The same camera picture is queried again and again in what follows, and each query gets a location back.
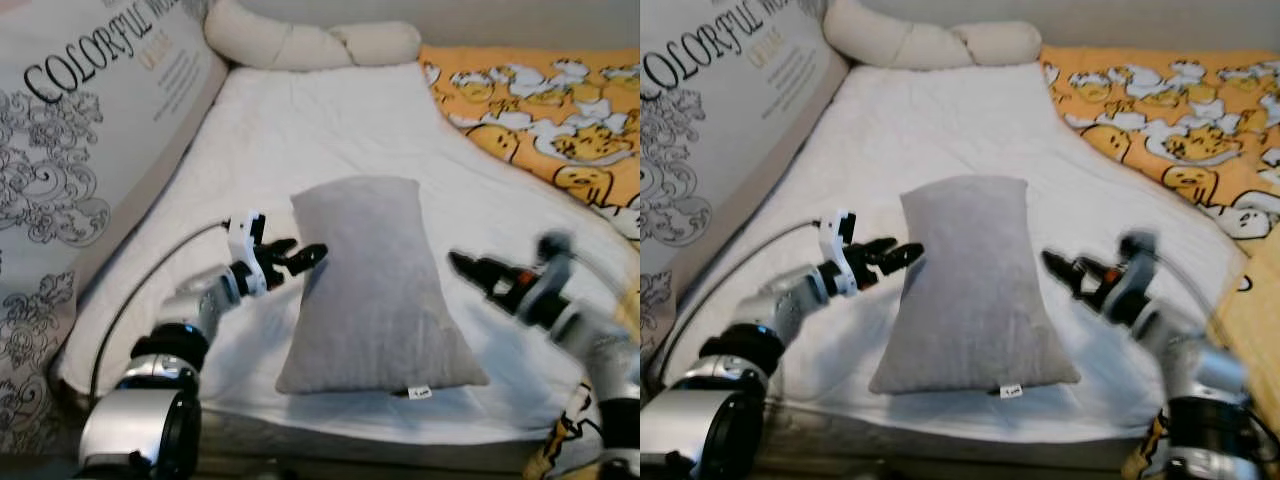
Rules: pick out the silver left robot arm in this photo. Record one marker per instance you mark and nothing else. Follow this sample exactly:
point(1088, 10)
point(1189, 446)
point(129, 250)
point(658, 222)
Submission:
point(700, 430)
point(150, 420)

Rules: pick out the beige knot cushion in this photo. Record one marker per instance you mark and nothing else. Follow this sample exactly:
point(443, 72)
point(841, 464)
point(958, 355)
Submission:
point(920, 45)
point(300, 45)

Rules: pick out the orange cartoon print blanket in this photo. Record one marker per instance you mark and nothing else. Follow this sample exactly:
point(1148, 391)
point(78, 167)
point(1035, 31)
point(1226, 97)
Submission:
point(1150, 100)
point(530, 100)

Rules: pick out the grey pillow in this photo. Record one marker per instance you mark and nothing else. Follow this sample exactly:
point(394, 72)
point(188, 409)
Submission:
point(970, 290)
point(370, 290)

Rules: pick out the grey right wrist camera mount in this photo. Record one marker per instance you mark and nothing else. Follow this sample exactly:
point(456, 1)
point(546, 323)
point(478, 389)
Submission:
point(1142, 262)
point(555, 262)

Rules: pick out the white quilted mattress cover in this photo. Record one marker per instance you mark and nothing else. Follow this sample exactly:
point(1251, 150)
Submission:
point(900, 120)
point(300, 120)

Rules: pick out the grey patterned bed mattress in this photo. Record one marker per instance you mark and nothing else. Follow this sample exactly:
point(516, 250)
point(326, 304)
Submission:
point(350, 445)
point(950, 445)

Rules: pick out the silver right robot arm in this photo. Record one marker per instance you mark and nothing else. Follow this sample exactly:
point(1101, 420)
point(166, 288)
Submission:
point(1200, 350)
point(600, 340)

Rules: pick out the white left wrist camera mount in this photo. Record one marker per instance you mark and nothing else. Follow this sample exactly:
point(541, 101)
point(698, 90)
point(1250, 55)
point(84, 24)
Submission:
point(835, 240)
point(242, 240)

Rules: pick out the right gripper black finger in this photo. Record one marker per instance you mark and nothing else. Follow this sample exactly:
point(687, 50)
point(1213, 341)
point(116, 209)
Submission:
point(1085, 288)
point(475, 263)
point(492, 288)
point(1070, 263)

